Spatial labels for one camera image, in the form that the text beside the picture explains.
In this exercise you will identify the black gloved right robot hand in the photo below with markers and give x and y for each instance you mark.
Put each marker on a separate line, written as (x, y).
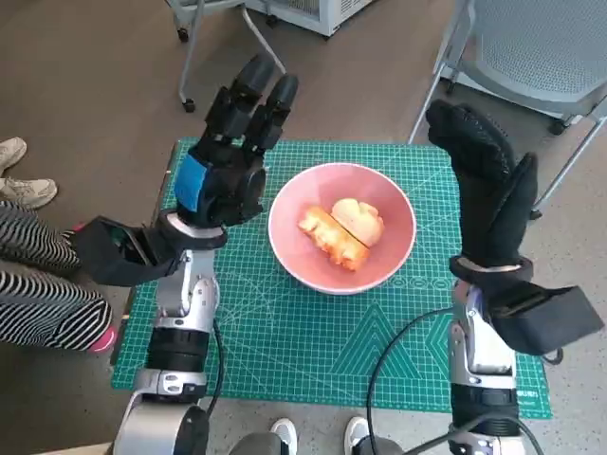
(493, 204)

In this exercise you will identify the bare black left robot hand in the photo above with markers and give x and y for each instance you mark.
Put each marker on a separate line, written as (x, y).
(227, 185)

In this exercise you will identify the pink bowl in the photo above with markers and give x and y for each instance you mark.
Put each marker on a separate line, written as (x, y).
(294, 204)

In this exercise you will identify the long toy bread loaf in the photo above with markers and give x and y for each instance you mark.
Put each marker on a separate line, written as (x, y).
(332, 237)

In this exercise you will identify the round toy bread bun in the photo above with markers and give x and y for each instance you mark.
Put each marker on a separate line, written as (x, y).
(360, 220)

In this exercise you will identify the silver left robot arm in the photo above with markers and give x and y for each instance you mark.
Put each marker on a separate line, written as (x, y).
(182, 298)

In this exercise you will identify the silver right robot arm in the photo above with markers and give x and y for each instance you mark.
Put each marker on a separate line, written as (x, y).
(479, 341)

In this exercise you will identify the grey mesh chair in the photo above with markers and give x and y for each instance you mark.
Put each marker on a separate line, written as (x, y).
(536, 47)

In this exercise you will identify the green cutting mat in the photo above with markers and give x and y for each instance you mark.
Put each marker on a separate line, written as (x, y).
(284, 341)

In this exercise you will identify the white vented cabinet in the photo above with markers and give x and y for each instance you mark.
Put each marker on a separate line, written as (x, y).
(322, 14)

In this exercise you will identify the person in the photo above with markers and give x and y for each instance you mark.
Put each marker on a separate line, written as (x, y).
(38, 303)
(28, 192)

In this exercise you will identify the white shoe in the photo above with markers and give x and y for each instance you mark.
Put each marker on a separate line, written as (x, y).
(356, 432)
(283, 433)

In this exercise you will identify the grey rolling chair frame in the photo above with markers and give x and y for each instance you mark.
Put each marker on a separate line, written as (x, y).
(187, 71)

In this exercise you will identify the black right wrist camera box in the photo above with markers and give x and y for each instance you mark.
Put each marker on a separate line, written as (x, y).
(545, 322)

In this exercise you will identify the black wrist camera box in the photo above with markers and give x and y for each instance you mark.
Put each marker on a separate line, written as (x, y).
(545, 322)
(102, 256)

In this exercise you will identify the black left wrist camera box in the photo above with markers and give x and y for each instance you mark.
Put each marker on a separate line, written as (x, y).
(102, 256)

